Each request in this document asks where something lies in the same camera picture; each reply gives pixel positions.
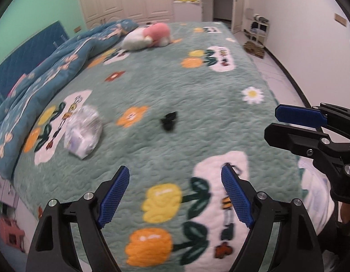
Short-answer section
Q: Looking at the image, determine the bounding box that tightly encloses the blue quilted headboard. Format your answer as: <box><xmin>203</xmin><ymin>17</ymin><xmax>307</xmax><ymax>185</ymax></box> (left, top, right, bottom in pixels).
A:
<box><xmin>0</xmin><ymin>21</ymin><xmax>69</xmax><ymax>97</ymax></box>

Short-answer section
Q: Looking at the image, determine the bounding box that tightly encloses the small black item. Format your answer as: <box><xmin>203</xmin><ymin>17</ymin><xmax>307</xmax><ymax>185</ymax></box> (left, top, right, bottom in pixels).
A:
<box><xmin>160</xmin><ymin>112</ymin><xmax>178</xmax><ymax>132</ymax></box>

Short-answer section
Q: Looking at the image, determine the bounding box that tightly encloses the pink and white plush toy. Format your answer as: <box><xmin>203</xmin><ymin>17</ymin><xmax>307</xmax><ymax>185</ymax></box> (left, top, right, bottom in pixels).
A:
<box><xmin>121</xmin><ymin>23</ymin><xmax>173</xmax><ymax>51</ymax></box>

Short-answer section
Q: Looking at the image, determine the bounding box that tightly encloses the blue floral quilt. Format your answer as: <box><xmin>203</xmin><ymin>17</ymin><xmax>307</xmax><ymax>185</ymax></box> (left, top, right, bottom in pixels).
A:
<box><xmin>0</xmin><ymin>19</ymin><xmax>139</xmax><ymax>179</ymax></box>

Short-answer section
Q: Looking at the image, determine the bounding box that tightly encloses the white storage rack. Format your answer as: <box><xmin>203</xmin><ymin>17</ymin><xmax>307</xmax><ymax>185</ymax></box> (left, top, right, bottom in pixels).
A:
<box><xmin>244</xmin><ymin>14</ymin><xmax>270</xmax><ymax>47</ymax></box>

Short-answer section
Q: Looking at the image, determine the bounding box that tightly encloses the white nightstand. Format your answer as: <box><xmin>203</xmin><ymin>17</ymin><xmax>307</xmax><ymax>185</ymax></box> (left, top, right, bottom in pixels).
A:
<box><xmin>0</xmin><ymin>164</ymin><xmax>19</xmax><ymax>204</ymax></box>

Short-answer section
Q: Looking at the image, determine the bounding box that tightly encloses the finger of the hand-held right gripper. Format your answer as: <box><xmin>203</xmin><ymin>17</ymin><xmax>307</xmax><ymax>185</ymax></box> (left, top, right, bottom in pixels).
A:
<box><xmin>264</xmin><ymin>123</ymin><xmax>350</xmax><ymax>177</ymax></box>
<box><xmin>275</xmin><ymin>102</ymin><xmax>350</xmax><ymax>142</ymax></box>

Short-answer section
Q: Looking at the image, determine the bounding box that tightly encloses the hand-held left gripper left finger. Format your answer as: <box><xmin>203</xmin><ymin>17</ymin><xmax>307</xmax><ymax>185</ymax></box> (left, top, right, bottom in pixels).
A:
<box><xmin>25</xmin><ymin>166</ymin><xmax>131</xmax><ymax>272</ymax></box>

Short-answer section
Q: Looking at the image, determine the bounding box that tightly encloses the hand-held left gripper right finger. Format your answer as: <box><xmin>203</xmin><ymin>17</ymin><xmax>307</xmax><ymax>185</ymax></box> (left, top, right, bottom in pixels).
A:
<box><xmin>221</xmin><ymin>164</ymin><xmax>326</xmax><ymax>272</ymax></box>

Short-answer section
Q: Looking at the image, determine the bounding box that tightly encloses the clear plastic bag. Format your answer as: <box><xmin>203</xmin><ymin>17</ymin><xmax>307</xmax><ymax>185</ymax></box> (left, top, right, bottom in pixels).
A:
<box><xmin>64</xmin><ymin>105</ymin><xmax>103</xmax><ymax>159</ymax></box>

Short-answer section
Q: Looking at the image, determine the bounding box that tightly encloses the brown doormat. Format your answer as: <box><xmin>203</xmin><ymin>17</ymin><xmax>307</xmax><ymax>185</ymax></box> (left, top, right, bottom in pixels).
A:
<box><xmin>242</xmin><ymin>41</ymin><xmax>266</xmax><ymax>60</ymax></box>

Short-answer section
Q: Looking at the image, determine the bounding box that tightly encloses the white corner cabinet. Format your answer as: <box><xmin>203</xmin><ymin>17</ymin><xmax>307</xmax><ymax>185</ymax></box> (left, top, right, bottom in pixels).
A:
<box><xmin>172</xmin><ymin>0</ymin><xmax>204</xmax><ymax>22</ymax></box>

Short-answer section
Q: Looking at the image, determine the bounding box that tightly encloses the green floral bed blanket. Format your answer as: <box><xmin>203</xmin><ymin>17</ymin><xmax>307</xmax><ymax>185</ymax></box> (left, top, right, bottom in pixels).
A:
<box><xmin>11</xmin><ymin>21</ymin><xmax>309</xmax><ymax>272</ymax></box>

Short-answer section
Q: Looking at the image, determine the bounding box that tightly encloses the white door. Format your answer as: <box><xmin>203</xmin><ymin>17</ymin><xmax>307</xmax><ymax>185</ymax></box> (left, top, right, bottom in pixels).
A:
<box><xmin>232</xmin><ymin>0</ymin><xmax>246</xmax><ymax>34</ymax></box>

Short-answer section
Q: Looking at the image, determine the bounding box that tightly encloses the pink plastic stool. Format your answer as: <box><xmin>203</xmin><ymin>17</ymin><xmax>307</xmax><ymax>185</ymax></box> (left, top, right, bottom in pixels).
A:
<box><xmin>0</xmin><ymin>215</ymin><xmax>26</xmax><ymax>253</ymax></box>

